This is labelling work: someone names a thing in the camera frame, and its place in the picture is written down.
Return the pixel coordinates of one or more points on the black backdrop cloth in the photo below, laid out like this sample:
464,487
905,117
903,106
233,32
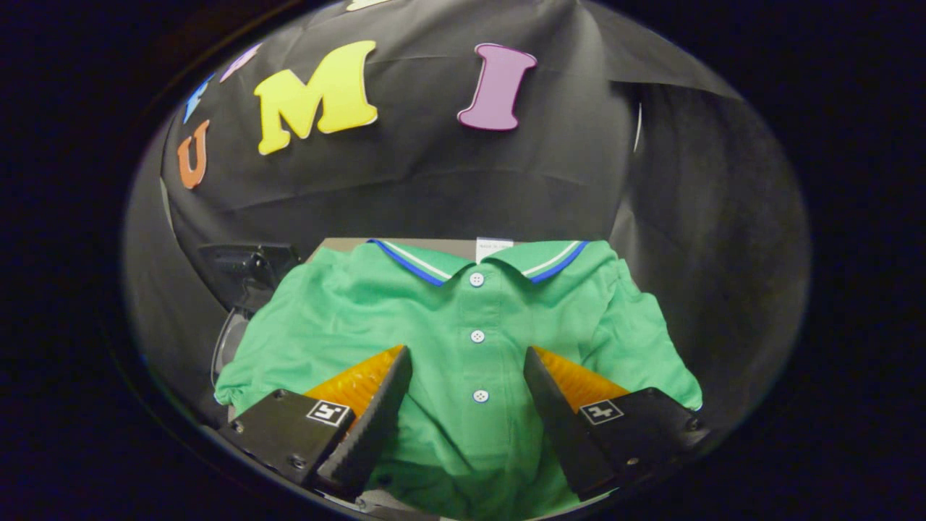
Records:
434,181

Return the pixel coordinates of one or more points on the grey small cabinet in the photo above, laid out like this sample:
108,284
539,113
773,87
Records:
441,250

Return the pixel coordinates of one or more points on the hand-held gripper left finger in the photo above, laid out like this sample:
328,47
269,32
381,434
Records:
369,434

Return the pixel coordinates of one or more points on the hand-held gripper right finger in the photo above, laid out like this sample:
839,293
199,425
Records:
564,434

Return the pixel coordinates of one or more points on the green polo shirt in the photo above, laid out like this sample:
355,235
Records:
466,434

